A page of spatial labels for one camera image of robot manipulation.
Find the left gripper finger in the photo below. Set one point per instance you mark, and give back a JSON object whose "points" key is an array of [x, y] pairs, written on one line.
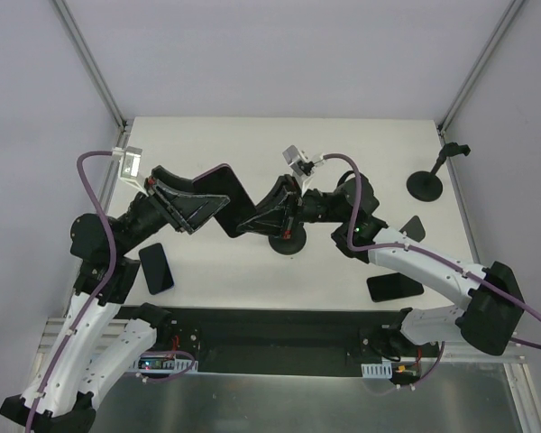
{"points": [[167, 180], [192, 210]]}

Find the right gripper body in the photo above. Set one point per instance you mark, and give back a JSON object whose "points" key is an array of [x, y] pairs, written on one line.
{"points": [[292, 207]]}

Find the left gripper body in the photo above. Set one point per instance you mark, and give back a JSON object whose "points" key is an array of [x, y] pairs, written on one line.
{"points": [[163, 204]]}

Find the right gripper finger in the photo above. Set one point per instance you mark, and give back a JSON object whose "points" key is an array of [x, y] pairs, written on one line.
{"points": [[274, 200], [273, 224]]}

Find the black clamp phone stand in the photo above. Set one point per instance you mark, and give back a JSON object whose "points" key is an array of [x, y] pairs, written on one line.
{"points": [[292, 245]]}

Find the purple phone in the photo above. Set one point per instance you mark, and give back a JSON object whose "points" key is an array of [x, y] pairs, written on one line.
{"points": [[221, 180]]}

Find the blue phone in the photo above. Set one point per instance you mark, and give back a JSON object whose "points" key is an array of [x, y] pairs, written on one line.
{"points": [[156, 269]]}

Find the brown base phone stand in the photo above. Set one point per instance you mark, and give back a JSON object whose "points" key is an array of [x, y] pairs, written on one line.
{"points": [[414, 229]]}

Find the black tall phone stand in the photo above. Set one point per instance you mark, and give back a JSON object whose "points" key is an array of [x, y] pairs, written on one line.
{"points": [[424, 185]]}

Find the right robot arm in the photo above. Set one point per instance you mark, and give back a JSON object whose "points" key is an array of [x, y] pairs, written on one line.
{"points": [[484, 310]]}

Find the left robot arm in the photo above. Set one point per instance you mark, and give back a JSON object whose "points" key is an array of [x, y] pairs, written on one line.
{"points": [[66, 392]]}

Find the black phone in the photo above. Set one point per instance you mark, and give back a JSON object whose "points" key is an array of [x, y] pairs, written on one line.
{"points": [[393, 286]]}

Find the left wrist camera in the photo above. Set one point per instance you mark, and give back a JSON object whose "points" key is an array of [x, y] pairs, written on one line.
{"points": [[129, 161]]}

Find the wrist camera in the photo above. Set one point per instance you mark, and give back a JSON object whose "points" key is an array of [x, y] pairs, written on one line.
{"points": [[129, 161], [303, 168]]}

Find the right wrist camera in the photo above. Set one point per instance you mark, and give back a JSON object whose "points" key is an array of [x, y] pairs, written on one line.
{"points": [[303, 168]]}

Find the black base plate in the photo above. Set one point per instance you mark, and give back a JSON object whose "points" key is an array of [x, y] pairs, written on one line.
{"points": [[287, 342]]}

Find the left aluminium frame post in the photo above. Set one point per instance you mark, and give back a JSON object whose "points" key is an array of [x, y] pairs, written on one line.
{"points": [[77, 39]]}

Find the aluminium frame post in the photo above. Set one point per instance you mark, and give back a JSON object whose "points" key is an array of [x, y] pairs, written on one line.
{"points": [[77, 39], [510, 14]]}

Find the right aluminium frame post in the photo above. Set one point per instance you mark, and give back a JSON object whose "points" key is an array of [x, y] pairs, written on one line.
{"points": [[510, 14]]}

